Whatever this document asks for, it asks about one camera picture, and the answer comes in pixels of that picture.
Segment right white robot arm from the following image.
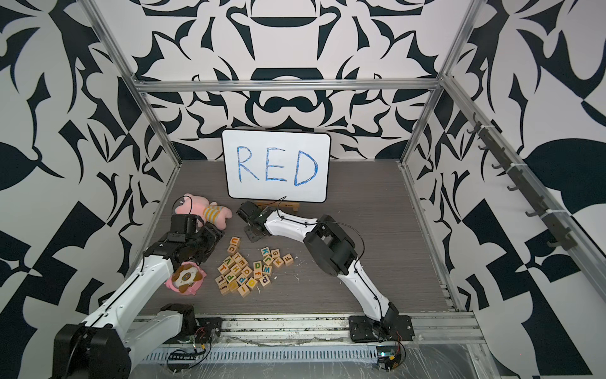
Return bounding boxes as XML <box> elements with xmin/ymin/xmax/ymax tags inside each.
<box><xmin>237</xmin><ymin>202</ymin><xmax>415</xmax><ymax>344</ymax></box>

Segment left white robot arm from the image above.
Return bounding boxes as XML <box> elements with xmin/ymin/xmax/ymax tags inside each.
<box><xmin>51</xmin><ymin>214</ymin><xmax>224</xmax><ymax>378</ymax></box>

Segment wooden block letter U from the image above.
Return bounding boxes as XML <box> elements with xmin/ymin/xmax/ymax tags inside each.
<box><xmin>230</xmin><ymin>236</ymin><xmax>241</xmax><ymax>247</ymax></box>

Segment wooden block letter C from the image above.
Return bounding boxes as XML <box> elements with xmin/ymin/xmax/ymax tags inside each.
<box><xmin>227</xmin><ymin>244</ymin><xmax>239</xmax><ymax>256</ymax></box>

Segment wooden block letter F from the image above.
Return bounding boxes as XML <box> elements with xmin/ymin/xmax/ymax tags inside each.
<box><xmin>282</xmin><ymin>254</ymin><xmax>294</xmax><ymax>266</ymax></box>

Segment small wooden easel stand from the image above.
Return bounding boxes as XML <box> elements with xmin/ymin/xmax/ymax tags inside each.
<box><xmin>253</xmin><ymin>201</ymin><xmax>301</xmax><ymax>213</ymax></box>

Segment pink plush bear toy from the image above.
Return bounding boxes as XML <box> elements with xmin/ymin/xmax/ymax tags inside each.
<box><xmin>175</xmin><ymin>194</ymin><xmax>233</xmax><ymax>231</ymax></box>

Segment wooden block teal K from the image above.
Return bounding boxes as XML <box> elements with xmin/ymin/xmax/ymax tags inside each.
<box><xmin>260</xmin><ymin>246</ymin><xmax>271</xmax><ymax>258</ymax></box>

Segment pink donut plush toy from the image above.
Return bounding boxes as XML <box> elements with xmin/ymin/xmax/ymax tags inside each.
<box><xmin>165</xmin><ymin>262</ymin><xmax>207</xmax><ymax>296</ymax></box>

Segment wooden block brown K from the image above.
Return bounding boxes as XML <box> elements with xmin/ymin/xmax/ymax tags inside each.
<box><xmin>273</xmin><ymin>257</ymin><xmax>284</xmax><ymax>268</ymax></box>

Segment whiteboard with RED writing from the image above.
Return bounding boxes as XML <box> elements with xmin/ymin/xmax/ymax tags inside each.
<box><xmin>222</xmin><ymin>129</ymin><xmax>331</xmax><ymax>203</ymax></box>

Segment wooden block purple P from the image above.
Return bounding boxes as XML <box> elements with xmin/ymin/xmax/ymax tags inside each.
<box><xmin>260</xmin><ymin>276</ymin><xmax>271</xmax><ymax>287</ymax></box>

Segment left electronics board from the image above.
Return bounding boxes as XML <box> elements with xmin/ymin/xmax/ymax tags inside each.
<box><xmin>165</xmin><ymin>344</ymin><xmax>212</xmax><ymax>372</ymax></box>

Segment electronics board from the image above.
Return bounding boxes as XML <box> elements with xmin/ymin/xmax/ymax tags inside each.
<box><xmin>377</xmin><ymin>343</ymin><xmax>407</xmax><ymax>372</ymax></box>
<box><xmin>165</xmin><ymin>344</ymin><xmax>212</xmax><ymax>372</ymax></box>

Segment right electronics board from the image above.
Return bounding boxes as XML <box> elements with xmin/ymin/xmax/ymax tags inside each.
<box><xmin>377</xmin><ymin>343</ymin><xmax>407</xmax><ymax>372</ymax></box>

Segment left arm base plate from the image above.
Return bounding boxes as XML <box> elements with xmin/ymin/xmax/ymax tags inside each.
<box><xmin>164</xmin><ymin>317</ymin><xmax>223</xmax><ymax>344</ymax></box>

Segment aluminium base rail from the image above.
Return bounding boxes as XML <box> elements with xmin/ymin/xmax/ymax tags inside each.
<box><xmin>80</xmin><ymin>310</ymin><xmax>489</xmax><ymax>352</ymax></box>

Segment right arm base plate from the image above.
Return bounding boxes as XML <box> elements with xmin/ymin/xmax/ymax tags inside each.
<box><xmin>348</xmin><ymin>315</ymin><xmax>416</xmax><ymax>344</ymax></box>

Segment wall hook rack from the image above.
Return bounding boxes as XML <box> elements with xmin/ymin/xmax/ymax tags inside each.
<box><xmin>467</xmin><ymin>112</ymin><xmax>579</xmax><ymax>251</ymax></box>

